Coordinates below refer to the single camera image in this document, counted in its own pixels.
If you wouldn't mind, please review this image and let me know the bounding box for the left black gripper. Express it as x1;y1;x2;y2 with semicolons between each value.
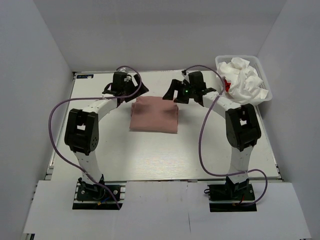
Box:
122;74;149;103

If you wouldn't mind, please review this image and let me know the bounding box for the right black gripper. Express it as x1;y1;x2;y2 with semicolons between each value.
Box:
163;79;196;105

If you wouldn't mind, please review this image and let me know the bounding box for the pink t shirt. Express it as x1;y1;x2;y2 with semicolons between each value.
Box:
129;96;179;134

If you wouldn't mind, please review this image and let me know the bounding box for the white t shirt red print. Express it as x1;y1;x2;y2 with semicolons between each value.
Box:
223;76;269;105

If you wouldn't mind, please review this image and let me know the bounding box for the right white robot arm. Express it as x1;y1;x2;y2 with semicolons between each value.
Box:
162;71;262;200

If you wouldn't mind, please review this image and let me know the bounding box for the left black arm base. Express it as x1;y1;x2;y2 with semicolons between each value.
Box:
72;177;126;211

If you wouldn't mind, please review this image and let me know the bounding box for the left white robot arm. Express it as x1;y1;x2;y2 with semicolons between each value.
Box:
64;70;149;200

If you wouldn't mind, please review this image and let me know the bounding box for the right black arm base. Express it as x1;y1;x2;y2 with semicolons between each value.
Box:
203;184;257;213

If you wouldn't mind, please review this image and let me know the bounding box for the white t shirt in basket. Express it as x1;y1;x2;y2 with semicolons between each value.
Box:
217;57;262;82

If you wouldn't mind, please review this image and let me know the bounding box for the white plastic basket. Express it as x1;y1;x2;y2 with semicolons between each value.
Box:
215;55;273;106

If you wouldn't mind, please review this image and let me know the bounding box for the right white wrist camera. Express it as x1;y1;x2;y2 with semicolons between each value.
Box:
182;72;190;86

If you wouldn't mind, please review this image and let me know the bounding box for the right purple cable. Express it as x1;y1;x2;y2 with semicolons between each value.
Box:
181;64;270;207

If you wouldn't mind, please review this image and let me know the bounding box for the purple cable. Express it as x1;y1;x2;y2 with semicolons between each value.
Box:
48;65;143;210
181;64;270;207

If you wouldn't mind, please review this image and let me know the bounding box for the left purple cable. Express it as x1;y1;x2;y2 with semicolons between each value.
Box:
48;65;143;210

